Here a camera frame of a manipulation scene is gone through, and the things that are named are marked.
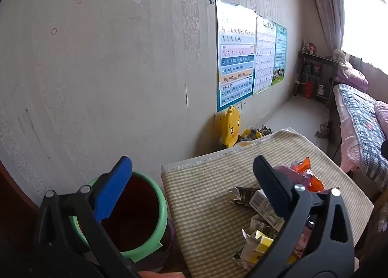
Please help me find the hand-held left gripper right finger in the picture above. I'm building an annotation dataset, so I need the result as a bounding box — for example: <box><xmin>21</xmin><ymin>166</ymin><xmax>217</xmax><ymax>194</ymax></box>
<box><xmin>245</xmin><ymin>155</ymin><xmax>355</xmax><ymax>278</ymax></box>

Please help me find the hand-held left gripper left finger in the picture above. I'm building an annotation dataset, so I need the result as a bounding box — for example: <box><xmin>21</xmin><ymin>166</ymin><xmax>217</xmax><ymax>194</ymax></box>
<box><xmin>34</xmin><ymin>156</ymin><xmax>141</xmax><ymax>278</ymax></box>

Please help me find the green rimmed red trash bin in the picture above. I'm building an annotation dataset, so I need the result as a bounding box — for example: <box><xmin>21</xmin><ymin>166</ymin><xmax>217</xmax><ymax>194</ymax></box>
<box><xmin>70</xmin><ymin>171</ymin><xmax>168</xmax><ymax>263</ymax></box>

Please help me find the white barcode box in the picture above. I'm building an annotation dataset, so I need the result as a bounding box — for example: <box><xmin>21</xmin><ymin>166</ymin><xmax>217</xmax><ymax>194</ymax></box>
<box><xmin>249</xmin><ymin>189</ymin><xmax>285</xmax><ymax>230</ymax></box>

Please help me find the purple snack packet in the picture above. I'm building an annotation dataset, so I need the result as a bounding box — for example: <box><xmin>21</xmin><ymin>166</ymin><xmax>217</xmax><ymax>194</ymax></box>
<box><xmin>274</xmin><ymin>165</ymin><xmax>313</xmax><ymax>187</ymax></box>

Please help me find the orange snack packet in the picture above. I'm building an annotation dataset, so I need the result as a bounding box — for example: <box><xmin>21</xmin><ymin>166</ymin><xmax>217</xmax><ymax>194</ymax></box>
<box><xmin>291</xmin><ymin>157</ymin><xmax>325</xmax><ymax>192</ymax></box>

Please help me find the small yellow box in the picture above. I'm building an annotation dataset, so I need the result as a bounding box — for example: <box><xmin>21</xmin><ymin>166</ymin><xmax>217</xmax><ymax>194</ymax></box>
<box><xmin>253</xmin><ymin>231</ymin><xmax>275</xmax><ymax>251</ymax></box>

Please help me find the yellow toy vehicle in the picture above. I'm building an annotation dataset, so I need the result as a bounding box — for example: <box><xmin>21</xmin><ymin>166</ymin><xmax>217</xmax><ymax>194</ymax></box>
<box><xmin>238</xmin><ymin>128</ymin><xmax>263</xmax><ymax>145</ymax></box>

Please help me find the checked table mat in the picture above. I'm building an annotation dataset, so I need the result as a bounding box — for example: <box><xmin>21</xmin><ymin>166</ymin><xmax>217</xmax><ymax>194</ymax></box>
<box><xmin>161</xmin><ymin>130</ymin><xmax>374</xmax><ymax>278</ymax></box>

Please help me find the yellow duck toy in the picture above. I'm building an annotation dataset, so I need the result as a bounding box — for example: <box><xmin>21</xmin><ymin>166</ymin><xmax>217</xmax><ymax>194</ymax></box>
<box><xmin>221</xmin><ymin>106</ymin><xmax>241</xmax><ymax>149</ymax></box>

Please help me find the dark plastic bag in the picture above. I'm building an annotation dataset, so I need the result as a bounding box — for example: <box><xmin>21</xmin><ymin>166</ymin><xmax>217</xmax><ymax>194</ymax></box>
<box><xmin>163</xmin><ymin>220</ymin><xmax>176</xmax><ymax>253</ymax></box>

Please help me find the pair of shoes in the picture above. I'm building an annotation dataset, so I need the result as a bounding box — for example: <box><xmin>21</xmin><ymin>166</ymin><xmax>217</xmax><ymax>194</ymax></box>
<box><xmin>315</xmin><ymin>118</ymin><xmax>331</xmax><ymax>139</ymax></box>

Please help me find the red bag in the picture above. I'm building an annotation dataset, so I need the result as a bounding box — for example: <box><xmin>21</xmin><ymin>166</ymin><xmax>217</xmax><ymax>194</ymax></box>
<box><xmin>303</xmin><ymin>81</ymin><xmax>315</xmax><ymax>99</ymax></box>

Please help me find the bed with patchwork quilt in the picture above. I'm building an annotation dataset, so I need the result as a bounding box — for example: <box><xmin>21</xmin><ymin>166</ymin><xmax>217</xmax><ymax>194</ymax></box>
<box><xmin>333</xmin><ymin>83</ymin><xmax>388</xmax><ymax>181</ymax></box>

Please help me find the wooden chair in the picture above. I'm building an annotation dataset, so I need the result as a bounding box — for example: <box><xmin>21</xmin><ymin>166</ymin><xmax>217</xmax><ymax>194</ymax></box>
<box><xmin>371</xmin><ymin>188</ymin><xmax>388</xmax><ymax>236</ymax></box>

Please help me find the pink pillow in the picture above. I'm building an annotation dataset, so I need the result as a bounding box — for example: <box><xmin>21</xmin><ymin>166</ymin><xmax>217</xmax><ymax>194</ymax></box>
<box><xmin>374</xmin><ymin>100</ymin><xmax>388</xmax><ymax>137</ymax></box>

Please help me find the dark metal shelf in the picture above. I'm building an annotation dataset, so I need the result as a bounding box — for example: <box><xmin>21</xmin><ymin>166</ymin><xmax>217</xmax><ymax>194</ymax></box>
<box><xmin>295</xmin><ymin>50</ymin><xmax>338</xmax><ymax>104</ymax></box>

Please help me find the purple pillow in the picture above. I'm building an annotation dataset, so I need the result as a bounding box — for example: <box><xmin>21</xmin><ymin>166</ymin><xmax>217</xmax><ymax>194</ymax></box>
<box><xmin>336</xmin><ymin>67</ymin><xmax>369</xmax><ymax>90</ymax></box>

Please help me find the beige cloth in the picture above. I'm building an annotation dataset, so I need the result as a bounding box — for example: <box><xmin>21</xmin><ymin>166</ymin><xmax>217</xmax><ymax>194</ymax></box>
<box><xmin>333</xmin><ymin>50</ymin><xmax>354</xmax><ymax>69</ymax></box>

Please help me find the patterned curtain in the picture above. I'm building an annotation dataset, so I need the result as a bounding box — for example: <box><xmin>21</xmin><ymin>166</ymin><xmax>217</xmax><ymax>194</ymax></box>
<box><xmin>306</xmin><ymin>0</ymin><xmax>344</xmax><ymax>54</ymax></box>

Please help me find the window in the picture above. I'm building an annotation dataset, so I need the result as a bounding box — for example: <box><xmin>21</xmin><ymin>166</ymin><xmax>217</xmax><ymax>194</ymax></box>
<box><xmin>341</xmin><ymin>0</ymin><xmax>388</xmax><ymax>74</ymax></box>

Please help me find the blue letter wall poster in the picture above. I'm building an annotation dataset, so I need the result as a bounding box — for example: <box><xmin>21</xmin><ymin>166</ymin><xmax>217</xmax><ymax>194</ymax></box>
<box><xmin>215</xmin><ymin>0</ymin><xmax>258</xmax><ymax>113</ymax></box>

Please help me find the white chart wall poster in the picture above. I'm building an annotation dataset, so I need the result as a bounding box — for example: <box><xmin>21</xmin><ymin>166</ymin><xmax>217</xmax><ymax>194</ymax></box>
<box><xmin>253</xmin><ymin>14</ymin><xmax>277</xmax><ymax>96</ymax></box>

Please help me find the green chart wall poster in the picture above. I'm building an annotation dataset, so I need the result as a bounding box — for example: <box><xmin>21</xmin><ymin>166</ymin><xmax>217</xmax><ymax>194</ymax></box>
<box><xmin>271</xmin><ymin>23</ymin><xmax>287</xmax><ymax>86</ymax></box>

